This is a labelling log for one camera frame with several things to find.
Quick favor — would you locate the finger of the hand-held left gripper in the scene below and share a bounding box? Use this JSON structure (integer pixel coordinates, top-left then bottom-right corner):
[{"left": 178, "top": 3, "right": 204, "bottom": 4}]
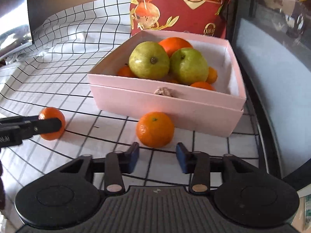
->
[
  {"left": 0, "top": 116, "right": 41, "bottom": 126},
  {"left": 17, "top": 118, "right": 62, "bottom": 140}
]

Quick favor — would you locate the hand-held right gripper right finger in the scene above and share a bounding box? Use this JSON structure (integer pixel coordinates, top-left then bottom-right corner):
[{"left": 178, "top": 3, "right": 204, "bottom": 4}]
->
[{"left": 176, "top": 143, "right": 258, "bottom": 195}]

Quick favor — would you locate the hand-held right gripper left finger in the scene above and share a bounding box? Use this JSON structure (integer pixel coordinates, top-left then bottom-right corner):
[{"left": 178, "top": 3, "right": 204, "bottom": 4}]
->
[{"left": 59, "top": 142, "right": 140, "bottom": 195}]

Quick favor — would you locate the pink gift box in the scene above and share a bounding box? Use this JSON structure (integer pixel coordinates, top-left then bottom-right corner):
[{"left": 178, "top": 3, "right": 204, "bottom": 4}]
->
[{"left": 87, "top": 30, "right": 247, "bottom": 110}]

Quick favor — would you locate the small yellow-orange citrus fruit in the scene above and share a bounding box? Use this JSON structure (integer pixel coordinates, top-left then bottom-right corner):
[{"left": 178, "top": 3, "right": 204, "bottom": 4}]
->
[{"left": 206, "top": 66, "right": 218, "bottom": 84}]

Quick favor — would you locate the green guava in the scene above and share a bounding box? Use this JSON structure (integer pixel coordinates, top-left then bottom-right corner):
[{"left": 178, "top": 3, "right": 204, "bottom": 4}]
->
[
  {"left": 169, "top": 48, "right": 210, "bottom": 85},
  {"left": 128, "top": 41, "right": 170, "bottom": 79}
]

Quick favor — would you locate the large orange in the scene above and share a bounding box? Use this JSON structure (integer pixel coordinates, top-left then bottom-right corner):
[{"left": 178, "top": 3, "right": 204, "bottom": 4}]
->
[{"left": 158, "top": 37, "right": 194, "bottom": 58}]

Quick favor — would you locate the white black-checked tablecloth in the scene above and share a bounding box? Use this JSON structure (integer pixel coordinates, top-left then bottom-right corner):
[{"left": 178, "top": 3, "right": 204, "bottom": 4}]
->
[{"left": 0, "top": 0, "right": 260, "bottom": 233}]

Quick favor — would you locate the dark shiny metal panel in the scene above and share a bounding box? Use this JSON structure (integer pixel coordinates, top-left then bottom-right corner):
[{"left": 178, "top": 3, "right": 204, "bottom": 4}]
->
[{"left": 0, "top": 0, "right": 34, "bottom": 60}]

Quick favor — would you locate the black glass-sided computer case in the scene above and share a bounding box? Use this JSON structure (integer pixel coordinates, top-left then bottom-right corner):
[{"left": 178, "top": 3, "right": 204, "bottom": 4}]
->
[{"left": 226, "top": 0, "right": 311, "bottom": 192}]

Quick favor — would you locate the pale printed carton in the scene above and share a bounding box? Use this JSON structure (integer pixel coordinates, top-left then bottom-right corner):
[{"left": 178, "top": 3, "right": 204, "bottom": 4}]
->
[{"left": 290, "top": 186, "right": 311, "bottom": 233}]

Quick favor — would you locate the red snack bag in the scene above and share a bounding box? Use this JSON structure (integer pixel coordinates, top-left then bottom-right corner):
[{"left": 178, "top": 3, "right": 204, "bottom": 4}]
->
[{"left": 125, "top": 0, "right": 236, "bottom": 39}]

